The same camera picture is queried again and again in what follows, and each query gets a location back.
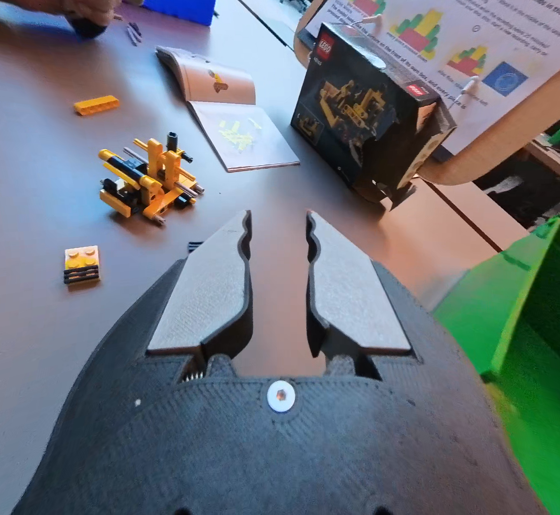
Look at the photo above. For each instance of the yellow lego vehicle model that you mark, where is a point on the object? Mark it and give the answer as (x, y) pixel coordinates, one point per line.
(153, 161)

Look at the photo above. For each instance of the lego instruction booklet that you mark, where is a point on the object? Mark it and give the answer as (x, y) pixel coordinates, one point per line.
(245, 139)

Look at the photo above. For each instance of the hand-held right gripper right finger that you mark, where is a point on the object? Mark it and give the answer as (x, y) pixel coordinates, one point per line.
(354, 300)

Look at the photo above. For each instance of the yellow black lego brick assembly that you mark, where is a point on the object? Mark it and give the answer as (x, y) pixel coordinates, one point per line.
(82, 257)

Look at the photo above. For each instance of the dark grey lego pins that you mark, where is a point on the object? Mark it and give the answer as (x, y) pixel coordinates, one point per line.
(133, 34)

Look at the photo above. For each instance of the dark lego set box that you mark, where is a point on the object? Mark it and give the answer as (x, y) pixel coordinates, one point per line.
(350, 108)

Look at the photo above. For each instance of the yellow lego beam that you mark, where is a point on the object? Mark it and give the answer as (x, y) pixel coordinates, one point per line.
(96, 105)

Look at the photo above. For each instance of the green plastic bin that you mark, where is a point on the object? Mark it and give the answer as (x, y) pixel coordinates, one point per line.
(503, 305)

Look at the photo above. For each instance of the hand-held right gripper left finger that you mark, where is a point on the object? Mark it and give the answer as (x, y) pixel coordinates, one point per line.
(205, 300)

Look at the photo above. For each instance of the black lego grille tile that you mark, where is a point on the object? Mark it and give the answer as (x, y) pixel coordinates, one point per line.
(194, 246)

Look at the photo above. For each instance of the round wooden display board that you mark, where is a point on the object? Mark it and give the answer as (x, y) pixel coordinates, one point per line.
(490, 156)

